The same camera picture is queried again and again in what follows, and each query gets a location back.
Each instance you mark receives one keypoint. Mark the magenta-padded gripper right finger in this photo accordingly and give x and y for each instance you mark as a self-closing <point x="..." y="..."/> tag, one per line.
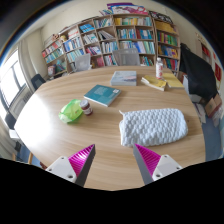
<point x="164" y="166"/>

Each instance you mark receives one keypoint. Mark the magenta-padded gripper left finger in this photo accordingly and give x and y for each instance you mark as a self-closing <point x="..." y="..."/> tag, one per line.
<point x="64" y="168"/>

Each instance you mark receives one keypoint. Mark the white textured towel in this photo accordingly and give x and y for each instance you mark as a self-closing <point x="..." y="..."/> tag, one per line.
<point x="153" y="127"/>

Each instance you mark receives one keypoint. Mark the green plastic bag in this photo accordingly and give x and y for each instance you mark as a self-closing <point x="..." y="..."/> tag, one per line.
<point x="70" y="111"/>

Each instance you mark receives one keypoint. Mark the small jar with white lid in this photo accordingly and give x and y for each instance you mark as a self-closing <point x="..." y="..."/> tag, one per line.
<point x="86" y="108"/>

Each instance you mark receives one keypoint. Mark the scattered white paper sheets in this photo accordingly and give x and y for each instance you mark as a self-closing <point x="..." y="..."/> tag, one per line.
<point x="201" y="113"/>

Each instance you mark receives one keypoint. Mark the white box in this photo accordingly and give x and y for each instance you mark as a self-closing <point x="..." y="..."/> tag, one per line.
<point x="193" y="96"/>

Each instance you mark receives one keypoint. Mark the brown cardboard box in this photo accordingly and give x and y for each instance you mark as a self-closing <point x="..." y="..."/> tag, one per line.
<point x="212" y="105"/>

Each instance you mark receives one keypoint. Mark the teal book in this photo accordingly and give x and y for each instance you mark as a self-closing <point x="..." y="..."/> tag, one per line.
<point x="101" y="94"/>

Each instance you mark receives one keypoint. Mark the yellow book with white pages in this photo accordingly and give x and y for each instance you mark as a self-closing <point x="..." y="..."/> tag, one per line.
<point x="154" y="82"/>

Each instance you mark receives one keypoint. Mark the dark office chair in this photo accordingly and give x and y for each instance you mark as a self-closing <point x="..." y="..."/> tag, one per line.
<point x="37" y="81"/>

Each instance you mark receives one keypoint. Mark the grey-blue thick book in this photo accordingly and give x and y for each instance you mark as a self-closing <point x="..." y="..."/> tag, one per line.
<point x="124" y="78"/>

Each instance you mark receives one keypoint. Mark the white plastic bottle red label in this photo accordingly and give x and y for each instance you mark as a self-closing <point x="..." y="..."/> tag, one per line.
<point x="159" y="68"/>

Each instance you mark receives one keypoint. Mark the black cloth cover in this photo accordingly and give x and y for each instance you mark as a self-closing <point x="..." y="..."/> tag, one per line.
<point x="200" y="75"/>

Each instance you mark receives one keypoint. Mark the window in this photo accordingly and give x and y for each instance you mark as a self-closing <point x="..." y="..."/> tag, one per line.
<point x="11" y="78"/>

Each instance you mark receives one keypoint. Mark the grey mesh office chair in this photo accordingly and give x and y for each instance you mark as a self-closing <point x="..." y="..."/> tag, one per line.
<point x="126" y="57"/>
<point x="82" y="62"/>

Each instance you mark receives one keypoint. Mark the wooden bookshelf full of books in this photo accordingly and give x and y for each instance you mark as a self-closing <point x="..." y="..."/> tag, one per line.
<point x="133" y="33"/>

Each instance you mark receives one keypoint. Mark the small wooden wall shelf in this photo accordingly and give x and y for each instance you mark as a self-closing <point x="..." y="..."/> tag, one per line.
<point x="205" y="51"/>

